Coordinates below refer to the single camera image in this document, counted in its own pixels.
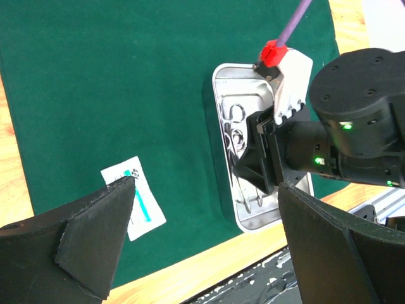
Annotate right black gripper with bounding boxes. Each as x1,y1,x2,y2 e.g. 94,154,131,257
234,106,310,194

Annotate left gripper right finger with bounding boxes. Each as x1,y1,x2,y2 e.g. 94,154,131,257
278,183,404,303

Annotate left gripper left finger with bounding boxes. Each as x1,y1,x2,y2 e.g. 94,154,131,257
1,176,135,303

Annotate steel instrument tray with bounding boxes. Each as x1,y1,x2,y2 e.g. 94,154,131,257
204,63,314,233

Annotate green white packet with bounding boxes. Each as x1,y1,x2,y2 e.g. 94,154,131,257
101,156,166,241

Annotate dark green surgical cloth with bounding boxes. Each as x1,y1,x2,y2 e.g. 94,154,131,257
0,0,349,289

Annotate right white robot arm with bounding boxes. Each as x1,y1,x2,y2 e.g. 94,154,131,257
233,48,404,194

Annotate steel surgical instruments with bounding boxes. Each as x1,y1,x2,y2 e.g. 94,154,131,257
222,103,252,214

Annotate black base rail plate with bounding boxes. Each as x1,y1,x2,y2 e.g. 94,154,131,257
184,246,302,304

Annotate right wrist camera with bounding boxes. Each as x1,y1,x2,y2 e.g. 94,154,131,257
254,46,313,125

